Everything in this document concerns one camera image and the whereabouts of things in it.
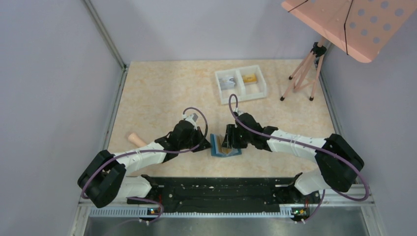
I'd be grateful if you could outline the teal card holder wallet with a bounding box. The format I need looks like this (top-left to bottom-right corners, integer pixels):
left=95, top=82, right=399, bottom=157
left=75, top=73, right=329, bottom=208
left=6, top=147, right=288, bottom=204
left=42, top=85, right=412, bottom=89
left=210, top=134, right=242, bottom=158

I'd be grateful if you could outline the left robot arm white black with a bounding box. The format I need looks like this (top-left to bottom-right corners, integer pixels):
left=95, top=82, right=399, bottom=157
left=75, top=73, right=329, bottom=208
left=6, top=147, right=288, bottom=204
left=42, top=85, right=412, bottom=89
left=77, top=120, right=211, bottom=208

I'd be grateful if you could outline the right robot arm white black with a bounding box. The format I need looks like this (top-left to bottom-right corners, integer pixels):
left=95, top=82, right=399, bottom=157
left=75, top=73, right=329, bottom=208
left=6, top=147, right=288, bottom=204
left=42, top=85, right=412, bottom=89
left=222, top=113, right=364, bottom=195

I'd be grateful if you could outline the silver card in tray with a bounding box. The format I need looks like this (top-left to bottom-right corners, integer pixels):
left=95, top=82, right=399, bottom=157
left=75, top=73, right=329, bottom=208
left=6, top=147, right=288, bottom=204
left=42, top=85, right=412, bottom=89
left=218, top=76, right=236, bottom=90

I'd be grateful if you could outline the gold card in tray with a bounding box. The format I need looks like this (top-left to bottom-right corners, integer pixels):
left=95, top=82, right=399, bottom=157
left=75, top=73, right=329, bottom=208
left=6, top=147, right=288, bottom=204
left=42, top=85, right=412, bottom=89
left=242, top=73, right=258, bottom=85

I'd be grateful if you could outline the beige wooden peg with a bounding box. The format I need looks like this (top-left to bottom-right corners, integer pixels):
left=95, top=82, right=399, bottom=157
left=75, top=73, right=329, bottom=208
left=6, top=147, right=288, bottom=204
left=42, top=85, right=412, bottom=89
left=127, top=132, right=147, bottom=148

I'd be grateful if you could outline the white two-compartment tray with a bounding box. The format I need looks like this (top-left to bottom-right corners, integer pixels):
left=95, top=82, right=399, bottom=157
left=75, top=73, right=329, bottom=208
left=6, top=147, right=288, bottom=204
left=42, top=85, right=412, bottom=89
left=214, top=65, right=268, bottom=105

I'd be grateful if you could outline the pink tripod stand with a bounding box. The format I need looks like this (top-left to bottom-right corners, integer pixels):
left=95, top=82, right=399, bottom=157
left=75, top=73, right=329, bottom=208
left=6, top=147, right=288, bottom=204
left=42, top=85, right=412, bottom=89
left=280, top=36, right=327, bottom=101

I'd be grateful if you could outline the pink perforated board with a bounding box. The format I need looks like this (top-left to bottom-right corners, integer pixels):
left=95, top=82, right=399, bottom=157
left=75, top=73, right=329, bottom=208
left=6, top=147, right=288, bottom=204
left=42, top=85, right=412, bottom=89
left=281, top=0, right=417, bottom=63

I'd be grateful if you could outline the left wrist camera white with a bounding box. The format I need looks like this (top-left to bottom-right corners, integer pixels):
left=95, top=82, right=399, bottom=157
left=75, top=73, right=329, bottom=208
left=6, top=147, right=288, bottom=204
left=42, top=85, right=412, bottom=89
left=182, top=113, right=198, bottom=123

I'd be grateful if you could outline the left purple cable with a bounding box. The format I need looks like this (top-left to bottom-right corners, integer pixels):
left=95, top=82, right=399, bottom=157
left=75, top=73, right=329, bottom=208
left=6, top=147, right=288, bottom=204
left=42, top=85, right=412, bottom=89
left=81, top=107, right=209, bottom=200

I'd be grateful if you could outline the purple cable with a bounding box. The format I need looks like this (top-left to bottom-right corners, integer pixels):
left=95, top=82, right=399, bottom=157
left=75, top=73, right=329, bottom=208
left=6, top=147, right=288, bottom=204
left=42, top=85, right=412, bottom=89
left=228, top=94, right=370, bottom=202
left=81, top=107, right=209, bottom=200

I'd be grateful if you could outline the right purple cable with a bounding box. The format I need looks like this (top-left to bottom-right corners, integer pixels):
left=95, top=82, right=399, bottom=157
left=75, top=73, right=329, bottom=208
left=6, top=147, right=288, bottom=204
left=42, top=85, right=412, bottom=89
left=228, top=94, right=370, bottom=202

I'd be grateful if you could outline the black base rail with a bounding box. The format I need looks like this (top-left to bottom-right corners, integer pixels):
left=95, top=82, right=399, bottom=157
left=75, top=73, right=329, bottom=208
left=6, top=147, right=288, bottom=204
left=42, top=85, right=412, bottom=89
left=143, top=175, right=320, bottom=213

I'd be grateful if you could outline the grey slotted cable duct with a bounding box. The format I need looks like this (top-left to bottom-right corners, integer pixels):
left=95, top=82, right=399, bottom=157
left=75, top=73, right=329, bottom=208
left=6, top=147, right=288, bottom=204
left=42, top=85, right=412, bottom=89
left=89, top=206, right=307, bottom=218

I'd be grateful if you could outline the aluminium frame post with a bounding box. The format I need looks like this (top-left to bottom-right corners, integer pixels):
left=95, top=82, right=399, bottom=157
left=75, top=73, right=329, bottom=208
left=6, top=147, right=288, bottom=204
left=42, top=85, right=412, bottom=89
left=81, top=0, right=127, bottom=70

